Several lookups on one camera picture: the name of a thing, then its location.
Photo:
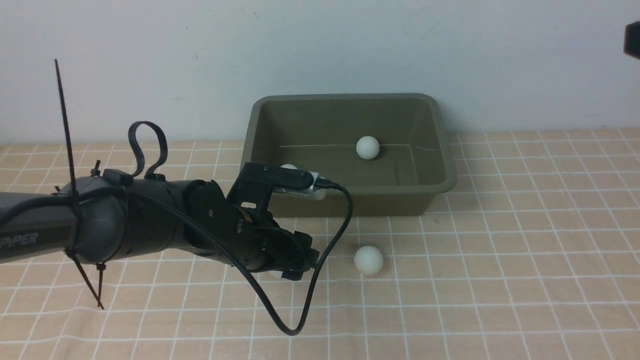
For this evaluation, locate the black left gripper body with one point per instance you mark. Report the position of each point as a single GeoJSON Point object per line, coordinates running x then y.
{"type": "Point", "coordinates": [255, 239]}

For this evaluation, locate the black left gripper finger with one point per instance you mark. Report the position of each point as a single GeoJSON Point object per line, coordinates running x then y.
{"type": "Point", "coordinates": [305, 256]}
{"type": "Point", "coordinates": [295, 274]}

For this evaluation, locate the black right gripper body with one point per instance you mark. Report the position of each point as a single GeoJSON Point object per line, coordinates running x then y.
{"type": "Point", "coordinates": [631, 43]}

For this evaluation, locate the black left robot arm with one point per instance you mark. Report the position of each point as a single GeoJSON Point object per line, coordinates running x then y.
{"type": "Point", "coordinates": [149, 218]}

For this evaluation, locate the olive green plastic bin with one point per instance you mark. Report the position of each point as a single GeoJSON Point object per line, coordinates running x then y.
{"type": "Point", "coordinates": [318, 133]}

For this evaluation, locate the beige checkered tablecloth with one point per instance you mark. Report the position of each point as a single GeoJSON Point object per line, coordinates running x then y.
{"type": "Point", "coordinates": [533, 255]}

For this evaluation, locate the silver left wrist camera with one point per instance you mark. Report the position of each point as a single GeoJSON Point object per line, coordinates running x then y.
{"type": "Point", "coordinates": [256, 183]}

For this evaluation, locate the black cable tie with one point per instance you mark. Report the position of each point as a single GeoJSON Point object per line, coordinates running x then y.
{"type": "Point", "coordinates": [71, 251]}

